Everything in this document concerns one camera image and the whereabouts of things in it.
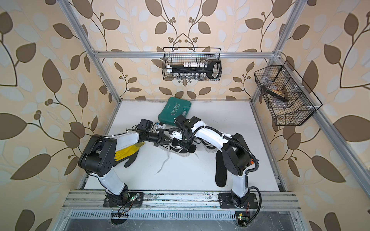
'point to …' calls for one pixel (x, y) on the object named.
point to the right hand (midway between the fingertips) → (185, 145)
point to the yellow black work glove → (130, 153)
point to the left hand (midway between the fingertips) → (169, 139)
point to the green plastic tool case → (175, 106)
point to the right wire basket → (288, 99)
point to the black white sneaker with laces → (176, 149)
